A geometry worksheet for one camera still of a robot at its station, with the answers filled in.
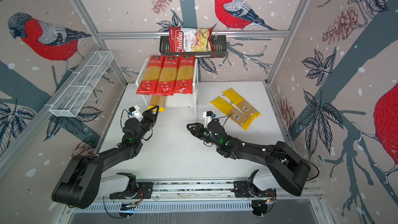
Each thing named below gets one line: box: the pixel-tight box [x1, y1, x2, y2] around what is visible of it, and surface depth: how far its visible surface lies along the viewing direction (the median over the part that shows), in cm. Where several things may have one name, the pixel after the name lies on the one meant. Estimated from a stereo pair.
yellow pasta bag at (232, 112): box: [209, 95, 251, 131], surface depth 106 cm
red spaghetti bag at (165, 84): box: [153, 55, 180, 96], surface depth 77 cm
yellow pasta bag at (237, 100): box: [222, 87, 262, 121], surface depth 108 cm
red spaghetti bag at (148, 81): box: [135, 54, 166, 96], surface depth 77 cm
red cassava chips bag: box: [168, 26, 216, 53], surface depth 89 cm
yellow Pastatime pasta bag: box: [147, 95, 166, 113], surface depth 87 cm
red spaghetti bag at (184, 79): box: [174, 54, 195, 94], surface depth 77 cm
